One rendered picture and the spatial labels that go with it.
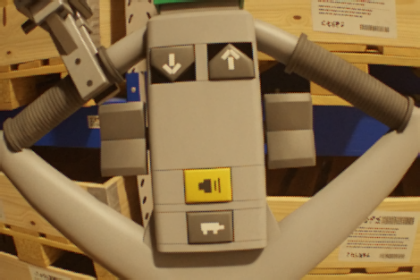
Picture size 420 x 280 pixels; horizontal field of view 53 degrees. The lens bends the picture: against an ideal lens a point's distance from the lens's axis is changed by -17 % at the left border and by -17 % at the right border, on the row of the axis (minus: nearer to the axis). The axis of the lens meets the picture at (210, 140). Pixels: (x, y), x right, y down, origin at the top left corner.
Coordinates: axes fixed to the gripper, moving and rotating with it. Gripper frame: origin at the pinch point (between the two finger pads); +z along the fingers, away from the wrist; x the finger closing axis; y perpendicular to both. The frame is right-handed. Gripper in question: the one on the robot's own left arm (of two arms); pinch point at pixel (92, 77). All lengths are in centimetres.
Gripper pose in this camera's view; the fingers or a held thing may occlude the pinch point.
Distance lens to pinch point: 44.1
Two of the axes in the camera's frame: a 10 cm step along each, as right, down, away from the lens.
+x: -0.3, -0.3, -10.0
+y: -8.4, 5.4, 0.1
